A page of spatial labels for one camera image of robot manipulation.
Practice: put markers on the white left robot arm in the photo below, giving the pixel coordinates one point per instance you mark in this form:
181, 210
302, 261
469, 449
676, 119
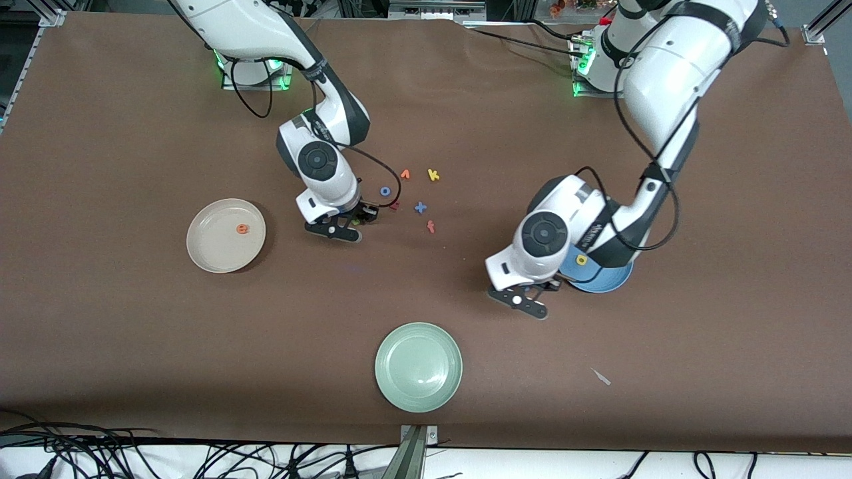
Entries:
665, 73

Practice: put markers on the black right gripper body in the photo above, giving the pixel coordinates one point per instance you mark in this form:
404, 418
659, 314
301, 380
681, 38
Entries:
363, 211

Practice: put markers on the metal rack fixture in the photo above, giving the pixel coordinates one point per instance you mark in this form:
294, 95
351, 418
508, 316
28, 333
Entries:
436, 10

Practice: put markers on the beige round plate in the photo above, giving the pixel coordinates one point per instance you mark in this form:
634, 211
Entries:
219, 246

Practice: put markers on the brown table cover sheet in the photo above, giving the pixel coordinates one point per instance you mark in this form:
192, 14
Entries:
133, 332

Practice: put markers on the green round plate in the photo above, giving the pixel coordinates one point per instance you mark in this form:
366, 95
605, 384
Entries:
419, 367

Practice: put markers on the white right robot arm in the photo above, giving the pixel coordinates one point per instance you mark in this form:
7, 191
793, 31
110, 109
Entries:
333, 179

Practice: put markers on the white paper scrap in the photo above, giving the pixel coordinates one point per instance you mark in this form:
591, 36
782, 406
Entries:
601, 376

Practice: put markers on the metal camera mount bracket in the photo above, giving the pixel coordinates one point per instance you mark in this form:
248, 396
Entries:
413, 459

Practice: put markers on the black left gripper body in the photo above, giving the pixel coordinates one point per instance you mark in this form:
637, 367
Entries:
552, 285

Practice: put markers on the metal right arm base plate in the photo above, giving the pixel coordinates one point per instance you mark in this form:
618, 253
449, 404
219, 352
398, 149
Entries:
256, 87

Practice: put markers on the aluminium frame rail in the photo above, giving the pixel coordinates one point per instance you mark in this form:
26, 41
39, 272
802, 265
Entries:
815, 33
52, 16

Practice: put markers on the blue round plate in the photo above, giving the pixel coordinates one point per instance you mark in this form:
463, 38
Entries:
612, 279

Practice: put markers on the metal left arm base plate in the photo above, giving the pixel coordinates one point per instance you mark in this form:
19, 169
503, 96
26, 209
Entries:
592, 93

